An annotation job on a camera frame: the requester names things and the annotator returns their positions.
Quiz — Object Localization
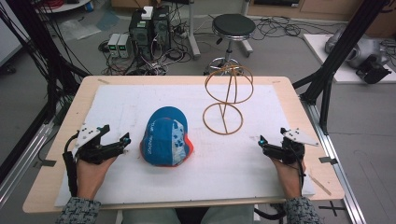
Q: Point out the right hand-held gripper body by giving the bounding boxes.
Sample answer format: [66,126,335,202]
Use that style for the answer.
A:
[279,127,320,165]

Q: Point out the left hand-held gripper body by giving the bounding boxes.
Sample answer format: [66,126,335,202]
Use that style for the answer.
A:
[72,123,114,165]

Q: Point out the person's right hand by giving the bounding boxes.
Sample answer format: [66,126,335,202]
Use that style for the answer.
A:
[270,158,307,200]

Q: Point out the thin wooden stick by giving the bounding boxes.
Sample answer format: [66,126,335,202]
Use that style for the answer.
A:
[307,174,332,197]

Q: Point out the blue baseball cap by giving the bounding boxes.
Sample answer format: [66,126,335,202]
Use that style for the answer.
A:
[139,105,194,168]

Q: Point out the white foam mat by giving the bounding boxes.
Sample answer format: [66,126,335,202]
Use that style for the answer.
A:
[53,83,316,208]

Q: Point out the person's legs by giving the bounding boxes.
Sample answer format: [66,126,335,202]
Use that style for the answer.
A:
[120,204,256,224]

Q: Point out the grey power supply unit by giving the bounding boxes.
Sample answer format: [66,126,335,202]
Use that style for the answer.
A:
[117,33,131,60]
[106,33,121,59]

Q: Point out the white floor platform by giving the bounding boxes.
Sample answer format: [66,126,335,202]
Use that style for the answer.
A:
[303,33,396,85]

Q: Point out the black computer tower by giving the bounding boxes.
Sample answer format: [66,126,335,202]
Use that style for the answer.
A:
[128,9,154,61]
[151,5,172,53]

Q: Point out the clear plastic sheet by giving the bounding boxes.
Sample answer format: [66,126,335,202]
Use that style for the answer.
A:
[58,18,103,42]

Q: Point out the black device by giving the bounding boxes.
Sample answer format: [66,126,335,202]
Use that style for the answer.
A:
[355,55,393,85]

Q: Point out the grey rounded device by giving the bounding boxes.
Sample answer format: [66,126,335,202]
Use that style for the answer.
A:
[324,28,390,70]

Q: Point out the black round stool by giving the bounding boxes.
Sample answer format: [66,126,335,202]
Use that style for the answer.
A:
[205,13,257,77]

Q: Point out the white box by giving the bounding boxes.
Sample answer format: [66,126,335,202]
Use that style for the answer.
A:
[141,6,154,21]

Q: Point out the grey table leg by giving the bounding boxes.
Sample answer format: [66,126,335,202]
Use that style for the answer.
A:
[186,0,203,61]

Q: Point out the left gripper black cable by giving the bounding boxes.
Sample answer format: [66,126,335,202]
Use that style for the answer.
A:
[62,131,79,198]

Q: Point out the aluminium rail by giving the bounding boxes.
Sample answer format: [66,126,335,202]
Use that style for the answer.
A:
[0,121,56,209]
[301,100,369,224]

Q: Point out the golden wire hat stand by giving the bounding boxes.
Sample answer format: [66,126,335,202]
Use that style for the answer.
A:
[202,63,255,136]

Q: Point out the tangle of computer cables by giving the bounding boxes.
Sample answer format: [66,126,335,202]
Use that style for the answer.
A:
[97,18,195,77]

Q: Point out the black metal frame post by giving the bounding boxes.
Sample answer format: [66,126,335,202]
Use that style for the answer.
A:
[292,0,394,135]
[0,0,90,185]

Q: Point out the black cables on floor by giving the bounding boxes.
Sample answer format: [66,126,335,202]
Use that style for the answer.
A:
[251,16,337,42]

